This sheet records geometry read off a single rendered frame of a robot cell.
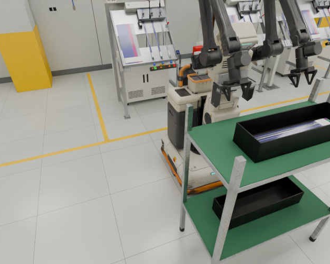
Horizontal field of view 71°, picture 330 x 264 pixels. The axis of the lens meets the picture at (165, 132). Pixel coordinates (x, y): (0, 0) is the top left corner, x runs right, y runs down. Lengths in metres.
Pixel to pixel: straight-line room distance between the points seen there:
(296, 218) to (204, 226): 0.59
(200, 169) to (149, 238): 0.67
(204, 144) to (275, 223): 0.78
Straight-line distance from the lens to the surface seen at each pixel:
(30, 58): 4.27
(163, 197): 2.11
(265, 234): 1.62
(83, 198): 2.23
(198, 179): 1.95
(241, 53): 1.14
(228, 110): 1.74
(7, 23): 4.20
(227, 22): 1.25
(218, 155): 1.09
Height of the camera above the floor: 1.66
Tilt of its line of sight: 36 degrees down
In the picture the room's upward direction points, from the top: 1 degrees counter-clockwise
